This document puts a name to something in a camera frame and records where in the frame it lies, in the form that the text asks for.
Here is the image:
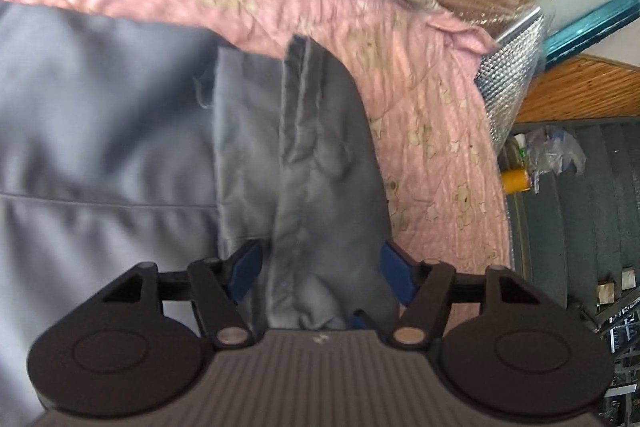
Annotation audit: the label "clear plastic bag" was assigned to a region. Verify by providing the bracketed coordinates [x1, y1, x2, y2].
[524, 126, 587, 178]

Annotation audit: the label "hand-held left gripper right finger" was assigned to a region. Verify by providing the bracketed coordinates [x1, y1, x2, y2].
[382, 243, 546, 349]

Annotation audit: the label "yellow container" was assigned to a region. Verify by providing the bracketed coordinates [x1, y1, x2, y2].
[501, 168, 532, 194]

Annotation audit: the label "small cardboard boxes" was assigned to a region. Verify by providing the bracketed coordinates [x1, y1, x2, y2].
[596, 268, 637, 304]

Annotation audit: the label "pink bear-print blanket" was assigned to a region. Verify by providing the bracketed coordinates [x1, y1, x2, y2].
[0, 0, 513, 275]

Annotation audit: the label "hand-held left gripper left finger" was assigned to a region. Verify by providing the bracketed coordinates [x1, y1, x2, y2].
[95, 241, 263, 349]

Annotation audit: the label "grey pants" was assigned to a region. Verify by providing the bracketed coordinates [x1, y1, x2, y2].
[0, 0, 401, 427]

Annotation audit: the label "wooden panel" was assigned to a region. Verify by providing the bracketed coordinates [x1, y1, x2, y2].
[515, 56, 640, 124]

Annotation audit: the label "grey stairs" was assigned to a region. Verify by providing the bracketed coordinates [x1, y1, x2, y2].
[510, 117, 640, 318]

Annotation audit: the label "metal rack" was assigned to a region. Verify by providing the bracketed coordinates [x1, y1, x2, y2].
[597, 289, 640, 410]

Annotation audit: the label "teal frame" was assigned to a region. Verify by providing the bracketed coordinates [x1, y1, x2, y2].
[542, 0, 640, 68]

